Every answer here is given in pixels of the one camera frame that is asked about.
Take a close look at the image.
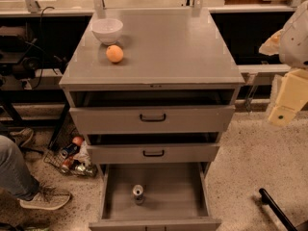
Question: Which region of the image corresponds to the grey top drawer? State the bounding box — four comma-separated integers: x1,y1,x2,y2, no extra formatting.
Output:
70,89,234,135

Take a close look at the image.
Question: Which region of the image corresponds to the grey middle drawer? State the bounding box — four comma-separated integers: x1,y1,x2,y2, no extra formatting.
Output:
87,133,219,164

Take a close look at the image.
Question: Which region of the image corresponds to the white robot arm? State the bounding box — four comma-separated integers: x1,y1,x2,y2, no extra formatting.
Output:
259,1,308,126

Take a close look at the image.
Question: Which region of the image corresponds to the grey drawer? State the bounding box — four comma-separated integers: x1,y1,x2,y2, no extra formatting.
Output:
70,89,234,135
87,133,219,164
89,163,221,231

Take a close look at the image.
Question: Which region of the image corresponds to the grey drawer cabinet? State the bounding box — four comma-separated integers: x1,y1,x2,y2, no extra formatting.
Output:
58,7,246,231

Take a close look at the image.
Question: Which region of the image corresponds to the dark machinery left shelf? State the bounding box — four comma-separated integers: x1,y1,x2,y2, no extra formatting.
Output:
0,25,40,80

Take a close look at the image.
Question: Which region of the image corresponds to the black cable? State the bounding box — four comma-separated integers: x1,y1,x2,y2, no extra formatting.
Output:
30,6,56,90

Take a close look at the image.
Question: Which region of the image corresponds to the wire basket of items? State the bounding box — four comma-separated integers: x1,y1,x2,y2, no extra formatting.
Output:
43,136,97,177

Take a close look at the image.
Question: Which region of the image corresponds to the person leg in jeans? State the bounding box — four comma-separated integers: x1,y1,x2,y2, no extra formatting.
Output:
0,136,39,201

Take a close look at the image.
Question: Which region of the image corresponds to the beige sneaker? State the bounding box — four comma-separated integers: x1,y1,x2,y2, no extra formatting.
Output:
10,128,34,147
19,187,71,211

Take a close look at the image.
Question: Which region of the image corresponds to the black bar bottom right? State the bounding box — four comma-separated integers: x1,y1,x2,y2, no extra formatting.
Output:
259,188,297,231

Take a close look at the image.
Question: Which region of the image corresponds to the grey bottom drawer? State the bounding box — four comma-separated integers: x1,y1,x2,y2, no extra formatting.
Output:
89,163,221,231

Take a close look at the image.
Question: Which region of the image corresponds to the redbull can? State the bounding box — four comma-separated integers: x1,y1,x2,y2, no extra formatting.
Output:
132,185,144,205

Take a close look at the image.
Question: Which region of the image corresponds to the orange fruit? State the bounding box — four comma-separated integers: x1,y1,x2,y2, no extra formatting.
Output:
106,45,124,64

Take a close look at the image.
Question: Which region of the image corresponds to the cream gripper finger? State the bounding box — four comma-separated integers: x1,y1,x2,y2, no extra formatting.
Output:
259,30,283,56
268,68,308,127

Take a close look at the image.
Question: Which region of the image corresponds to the white ceramic bowl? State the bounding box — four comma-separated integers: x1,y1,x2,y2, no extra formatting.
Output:
91,18,123,45

